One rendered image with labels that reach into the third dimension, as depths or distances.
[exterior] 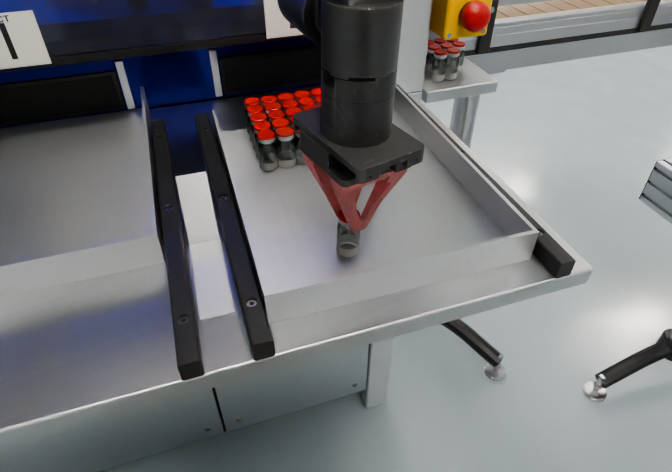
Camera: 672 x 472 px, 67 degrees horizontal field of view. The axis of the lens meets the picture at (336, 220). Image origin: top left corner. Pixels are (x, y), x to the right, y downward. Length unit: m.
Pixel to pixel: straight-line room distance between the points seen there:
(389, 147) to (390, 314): 0.15
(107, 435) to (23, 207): 0.68
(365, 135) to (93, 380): 0.28
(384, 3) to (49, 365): 0.37
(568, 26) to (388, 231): 0.66
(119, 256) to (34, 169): 0.24
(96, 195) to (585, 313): 1.49
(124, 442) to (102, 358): 0.81
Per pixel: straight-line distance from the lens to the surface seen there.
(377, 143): 0.40
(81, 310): 0.50
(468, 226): 0.55
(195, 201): 0.52
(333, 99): 0.38
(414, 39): 0.77
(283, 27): 0.70
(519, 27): 1.01
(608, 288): 1.89
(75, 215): 0.61
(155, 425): 1.22
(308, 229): 0.52
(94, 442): 1.24
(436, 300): 0.47
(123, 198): 0.61
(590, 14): 1.10
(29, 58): 0.70
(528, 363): 1.58
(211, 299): 0.47
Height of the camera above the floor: 1.22
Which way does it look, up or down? 39 degrees down
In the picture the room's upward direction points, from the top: straight up
